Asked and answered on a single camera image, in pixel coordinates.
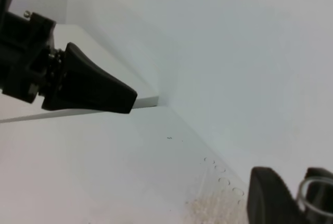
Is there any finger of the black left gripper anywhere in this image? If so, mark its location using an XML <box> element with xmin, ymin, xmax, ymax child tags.
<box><xmin>42</xmin><ymin>43</ymin><xmax>137</xmax><ymax>114</ymax></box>

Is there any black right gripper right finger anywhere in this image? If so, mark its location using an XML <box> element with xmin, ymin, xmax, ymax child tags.
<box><xmin>304</xmin><ymin>168</ymin><xmax>332</xmax><ymax>223</ymax></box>

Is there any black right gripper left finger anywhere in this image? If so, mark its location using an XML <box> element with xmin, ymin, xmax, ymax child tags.
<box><xmin>247</xmin><ymin>167</ymin><xmax>308</xmax><ymax>224</ymax></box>

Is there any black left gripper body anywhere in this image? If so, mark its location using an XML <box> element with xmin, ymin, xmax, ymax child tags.
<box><xmin>1</xmin><ymin>0</ymin><xmax>57</xmax><ymax>103</ymax></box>

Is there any clear glass test tube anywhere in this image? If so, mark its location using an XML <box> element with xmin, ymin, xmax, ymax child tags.
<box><xmin>297</xmin><ymin>177</ymin><xmax>332</xmax><ymax>223</ymax></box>

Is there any white plastic test tube rack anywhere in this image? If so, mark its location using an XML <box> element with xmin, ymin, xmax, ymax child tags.
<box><xmin>184</xmin><ymin>156</ymin><xmax>248</xmax><ymax>223</ymax></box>

